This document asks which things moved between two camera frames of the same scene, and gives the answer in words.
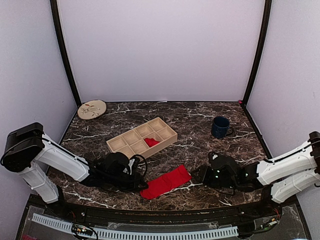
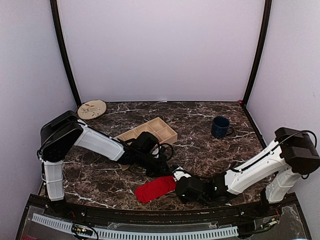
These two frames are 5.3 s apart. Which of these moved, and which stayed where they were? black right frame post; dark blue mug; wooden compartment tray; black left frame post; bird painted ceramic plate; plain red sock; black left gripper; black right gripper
Moved: plain red sock; black right gripper; black left gripper
Stayed: wooden compartment tray; black left frame post; black right frame post; bird painted ceramic plate; dark blue mug
